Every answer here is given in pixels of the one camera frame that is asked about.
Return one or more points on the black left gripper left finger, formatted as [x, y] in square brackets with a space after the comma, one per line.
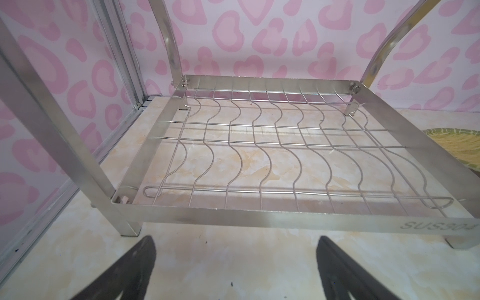
[128, 278]

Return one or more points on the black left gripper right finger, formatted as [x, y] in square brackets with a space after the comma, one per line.
[343, 278]

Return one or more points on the stainless steel dish rack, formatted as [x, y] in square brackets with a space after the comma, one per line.
[262, 221]

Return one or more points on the green yellow woven plate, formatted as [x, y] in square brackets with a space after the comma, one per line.
[463, 144]

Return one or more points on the aluminium frame profile left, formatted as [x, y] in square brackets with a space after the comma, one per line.
[69, 91]

